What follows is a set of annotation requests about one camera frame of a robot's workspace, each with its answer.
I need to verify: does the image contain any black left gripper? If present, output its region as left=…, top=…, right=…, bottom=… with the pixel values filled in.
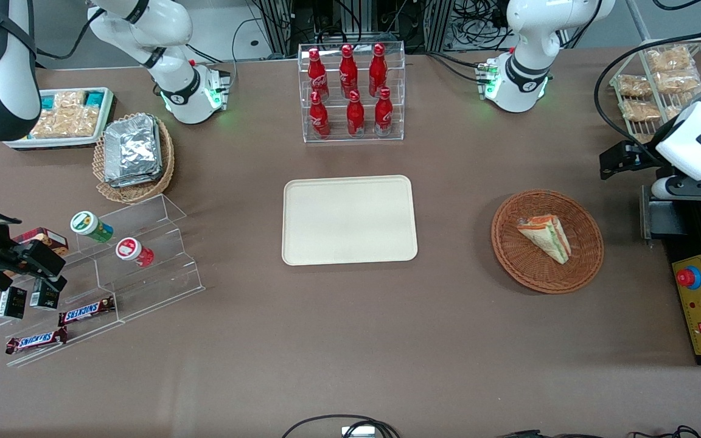
left=599, top=141, right=663, bottom=181

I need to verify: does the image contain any triangle sandwich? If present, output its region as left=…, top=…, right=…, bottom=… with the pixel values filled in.
left=516, top=214, right=572, bottom=265

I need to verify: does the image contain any brown round wicker basket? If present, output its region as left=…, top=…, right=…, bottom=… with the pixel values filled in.
left=491, top=189, right=605, bottom=295

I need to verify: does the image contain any tan oval wicker basket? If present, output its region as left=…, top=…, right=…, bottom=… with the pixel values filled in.
left=92, top=113, right=176, bottom=204

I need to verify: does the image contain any white rectangular snack tray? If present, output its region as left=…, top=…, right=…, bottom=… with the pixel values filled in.
left=2, top=87, right=117, bottom=150

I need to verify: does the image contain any cream plastic serving tray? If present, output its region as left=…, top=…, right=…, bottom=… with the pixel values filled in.
left=282, top=175, right=419, bottom=266

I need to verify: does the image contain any small black box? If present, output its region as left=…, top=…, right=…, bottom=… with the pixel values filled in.
left=0, top=286, right=27, bottom=320
left=29, top=279, right=60, bottom=311

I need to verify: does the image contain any brown red chocolate box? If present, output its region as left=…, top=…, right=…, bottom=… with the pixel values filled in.
left=13, top=227, right=69, bottom=256

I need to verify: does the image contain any brown snickers bar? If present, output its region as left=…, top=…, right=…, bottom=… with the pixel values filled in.
left=58, top=296, right=116, bottom=327
left=5, top=327, right=69, bottom=355

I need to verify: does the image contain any green snack can white lid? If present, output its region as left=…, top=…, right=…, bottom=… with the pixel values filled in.
left=70, top=210, right=114, bottom=244

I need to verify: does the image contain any black machine housing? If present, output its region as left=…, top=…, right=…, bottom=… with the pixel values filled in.
left=661, top=198, right=701, bottom=367

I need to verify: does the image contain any red snack can white lid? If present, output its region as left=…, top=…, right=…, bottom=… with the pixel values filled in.
left=115, top=237, right=155, bottom=268

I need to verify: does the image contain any clear acrylic stepped stand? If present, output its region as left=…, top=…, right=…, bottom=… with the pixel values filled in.
left=0, top=193, right=206, bottom=369

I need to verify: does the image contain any silver foil packet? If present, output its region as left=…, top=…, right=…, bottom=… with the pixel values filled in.
left=103, top=116, right=162, bottom=181
left=107, top=168, right=164, bottom=189

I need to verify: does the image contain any beige snack bag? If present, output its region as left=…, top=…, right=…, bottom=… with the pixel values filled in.
left=30, top=107, right=101, bottom=139
left=52, top=91, right=87, bottom=111

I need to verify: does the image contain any red cola bottle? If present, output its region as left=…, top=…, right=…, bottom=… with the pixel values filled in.
left=368, top=43, right=388, bottom=98
left=346, top=90, right=366, bottom=138
left=309, top=91, right=332, bottom=140
left=374, top=87, right=394, bottom=136
left=307, top=48, right=330, bottom=102
left=339, top=43, right=359, bottom=99

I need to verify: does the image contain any clear acrylic bottle rack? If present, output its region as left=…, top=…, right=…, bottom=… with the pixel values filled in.
left=298, top=41, right=406, bottom=144

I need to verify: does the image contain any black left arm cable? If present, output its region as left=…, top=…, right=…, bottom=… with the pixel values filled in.
left=593, top=33, right=701, bottom=150

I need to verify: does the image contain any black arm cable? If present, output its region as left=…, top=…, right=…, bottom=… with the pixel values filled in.
left=33, top=6, right=109, bottom=61
left=593, top=33, right=701, bottom=150

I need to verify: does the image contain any white wire rack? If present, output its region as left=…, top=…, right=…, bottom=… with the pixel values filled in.
left=609, top=38, right=701, bottom=144

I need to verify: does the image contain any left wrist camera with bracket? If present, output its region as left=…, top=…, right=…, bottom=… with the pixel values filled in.
left=650, top=175, right=701, bottom=203

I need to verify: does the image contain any black base power cable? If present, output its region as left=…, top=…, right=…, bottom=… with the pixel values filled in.
left=427, top=51, right=486, bottom=83

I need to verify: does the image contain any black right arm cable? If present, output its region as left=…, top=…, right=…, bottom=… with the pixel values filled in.
left=33, top=6, right=109, bottom=61

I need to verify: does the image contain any thin black cable bundle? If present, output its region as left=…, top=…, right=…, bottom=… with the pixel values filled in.
left=497, top=425, right=701, bottom=438

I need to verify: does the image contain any aluminium frame with cables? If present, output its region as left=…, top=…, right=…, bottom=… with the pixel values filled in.
left=252, top=0, right=509, bottom=57

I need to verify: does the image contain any black cable loop with plug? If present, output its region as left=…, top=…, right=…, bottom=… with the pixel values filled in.
left=281, top=414, right=401, bottom=438

